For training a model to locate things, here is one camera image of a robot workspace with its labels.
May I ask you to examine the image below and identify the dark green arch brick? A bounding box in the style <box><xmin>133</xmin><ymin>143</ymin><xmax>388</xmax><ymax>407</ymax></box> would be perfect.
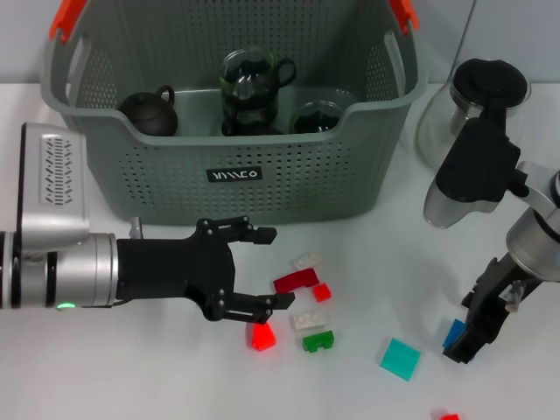
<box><xmin>301</xmin><ymin>330</ymin><xmax>336</xmax><ymax>354</ymax></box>

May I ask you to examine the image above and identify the dark red arch brick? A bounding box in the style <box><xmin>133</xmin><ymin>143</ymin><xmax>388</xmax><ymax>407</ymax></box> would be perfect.
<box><xmin>273</xmin><ymin>269</ymin><xmax>319</xmax><ymax>295</ymax></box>

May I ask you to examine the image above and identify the bright red slope brick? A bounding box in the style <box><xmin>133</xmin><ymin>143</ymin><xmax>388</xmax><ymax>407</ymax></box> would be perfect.
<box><xmin>251</xmin><ymin>321</ymin><xmax>277</xmax><ymax>352</ymax></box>

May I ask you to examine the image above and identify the glass teapot with black handle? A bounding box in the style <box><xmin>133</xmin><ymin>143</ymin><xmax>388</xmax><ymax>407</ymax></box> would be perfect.
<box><xmin>415</xmin><ymin>58</ymin><xmax>533</xmax><ymax>172</ymax></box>

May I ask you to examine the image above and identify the blue toy brick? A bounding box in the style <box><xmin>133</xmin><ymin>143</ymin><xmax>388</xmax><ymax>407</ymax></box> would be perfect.
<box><xmin>442</xmin><ymin>318</ymin><xmax>467</xmax><ymax>350</ymax></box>

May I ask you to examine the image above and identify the right gripper cable with connector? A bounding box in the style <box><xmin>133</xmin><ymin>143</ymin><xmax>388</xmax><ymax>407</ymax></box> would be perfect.
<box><xmin>502</xmin><ymin>279</ymin><xmax>526</xmax><ymax>314</ymax></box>

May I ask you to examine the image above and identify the orange bin handle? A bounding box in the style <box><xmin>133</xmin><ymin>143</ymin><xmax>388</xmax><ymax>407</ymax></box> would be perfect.
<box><xmin>388</xmin><ymin>0</ymin><xmax>421</xmax><ymax>35</ymax></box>
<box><xmin>49</xmin><ymin>0</ymin><xmax>88</xmax><ymax>44</ymax></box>

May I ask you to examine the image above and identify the black clay teapot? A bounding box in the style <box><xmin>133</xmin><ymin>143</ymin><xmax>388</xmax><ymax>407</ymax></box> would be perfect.
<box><xmin>116</xmin><ymin>85</ymin><xmax>179</xmax><ymax>137</ymax></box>

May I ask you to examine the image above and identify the glass teacup with black base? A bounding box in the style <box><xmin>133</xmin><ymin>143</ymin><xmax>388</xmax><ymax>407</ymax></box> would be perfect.
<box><xmin>220</xmin><ymin>102</ymin><xmax>285</xmax><ymax>137</ymax></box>
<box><xmin>288</xmin><ymin>99</ymin><xmax>347</xmax><ymax>135</ymax></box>
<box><xmin>218</xmin><ymin>49</ymin><xmax>298</xmax><ymax>110</ymax></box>

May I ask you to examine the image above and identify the cyan flat toy plate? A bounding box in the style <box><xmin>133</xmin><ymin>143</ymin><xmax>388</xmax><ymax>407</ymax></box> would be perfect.
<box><xmin>378</xmin><ymin>336</ymin><xmax>424</xmax><ymax>382</ymax></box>

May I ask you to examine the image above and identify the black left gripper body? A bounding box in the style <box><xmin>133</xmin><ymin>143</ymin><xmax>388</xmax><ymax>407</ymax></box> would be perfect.
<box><xmin>116</xmin><ymin>220</ymin><xmax>237</xmax><ymax>323</ymax></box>

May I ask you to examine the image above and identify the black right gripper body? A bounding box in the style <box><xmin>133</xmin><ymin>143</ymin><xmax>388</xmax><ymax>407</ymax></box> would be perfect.
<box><xmin>461</xmin><ymin>251</ymin><xmax>543</xmax><ymax>347</ymax></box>

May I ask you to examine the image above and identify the grey perforated plastic storage bin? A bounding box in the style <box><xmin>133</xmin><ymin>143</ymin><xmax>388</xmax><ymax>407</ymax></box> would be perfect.
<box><xmin>41</xmin><ymin>0</ymin><xmax>428</xmax><ymax>227</ymax></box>

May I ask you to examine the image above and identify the white toy brick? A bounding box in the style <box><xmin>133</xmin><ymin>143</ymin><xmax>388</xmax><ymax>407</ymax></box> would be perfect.
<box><xmin>291</xmin><ymin>311</ymin><xmax>327</xmax><ymax>332</ymax></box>
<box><xmin>292</xmin><ymin>252</ymin><xmax>324</xmax><ymax>270</ymax></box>

